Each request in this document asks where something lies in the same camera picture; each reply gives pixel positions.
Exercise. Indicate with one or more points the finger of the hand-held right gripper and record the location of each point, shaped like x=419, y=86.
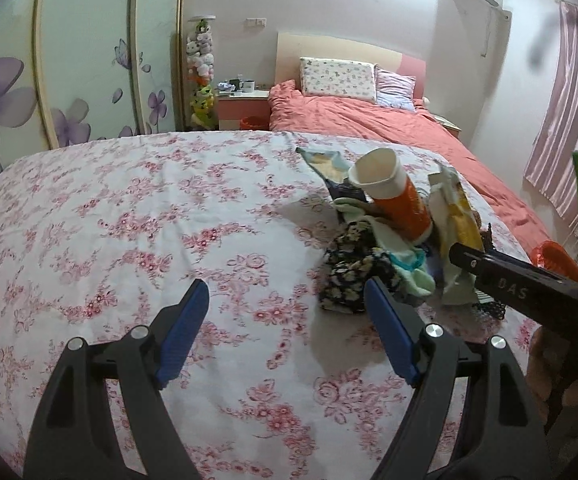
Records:
x=509, y=282

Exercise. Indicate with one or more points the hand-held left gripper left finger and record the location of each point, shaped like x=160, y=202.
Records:
x=184, y=330

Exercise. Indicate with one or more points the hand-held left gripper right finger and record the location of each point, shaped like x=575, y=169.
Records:
x=389, y=330

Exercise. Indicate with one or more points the black lace item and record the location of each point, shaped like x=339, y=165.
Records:
x=489, y=305

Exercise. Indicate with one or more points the large red plastic basket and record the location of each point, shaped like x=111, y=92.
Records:
x=554, y=257

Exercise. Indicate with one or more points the pale green wrapper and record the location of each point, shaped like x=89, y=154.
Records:
x=456, y=285

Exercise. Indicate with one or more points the pale teal cloth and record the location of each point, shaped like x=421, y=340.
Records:
x=409, y=275

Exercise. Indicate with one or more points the black floral cloth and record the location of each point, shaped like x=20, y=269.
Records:
x=344, y=280

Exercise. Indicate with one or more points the yellow snack packet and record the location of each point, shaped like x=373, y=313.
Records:
x=461, y=220

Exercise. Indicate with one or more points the white orange paper cup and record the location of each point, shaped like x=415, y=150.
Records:
x=399, y=200

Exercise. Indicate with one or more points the blue snack packet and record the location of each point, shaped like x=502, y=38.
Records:
x=326, y=165

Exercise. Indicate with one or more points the pink striped curtain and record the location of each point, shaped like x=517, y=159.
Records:
x=574, y=100

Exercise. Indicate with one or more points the wooden bedside table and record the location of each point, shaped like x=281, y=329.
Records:
x=449, y=124

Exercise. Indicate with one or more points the bed with red duvet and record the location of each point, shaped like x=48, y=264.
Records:
x=394, y=120

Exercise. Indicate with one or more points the small red basket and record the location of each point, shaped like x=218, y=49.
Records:
x=252, y=123

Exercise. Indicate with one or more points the pink striped pillow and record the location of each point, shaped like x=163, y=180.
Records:
x=394, y=90

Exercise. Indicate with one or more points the pink white nightstand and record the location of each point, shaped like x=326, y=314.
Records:
x=239, y=107

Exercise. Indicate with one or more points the dark mug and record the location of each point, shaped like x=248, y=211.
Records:
x=235, y=84

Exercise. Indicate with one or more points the white mug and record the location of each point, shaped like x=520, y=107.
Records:
x=248, y=86

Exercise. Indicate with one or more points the white floral pillow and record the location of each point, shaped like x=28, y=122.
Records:
x=336, y=77

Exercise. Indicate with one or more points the column of plush toys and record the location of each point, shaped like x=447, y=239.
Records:
x=201, y=55

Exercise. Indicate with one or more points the beige pink headboard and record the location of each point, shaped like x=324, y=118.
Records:
x=339, y=45

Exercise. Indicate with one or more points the wardrobe with purple flower doors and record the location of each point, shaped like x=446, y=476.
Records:
x=84, y=35

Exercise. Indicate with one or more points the white wall switch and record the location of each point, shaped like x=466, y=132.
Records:
x=255, y=22

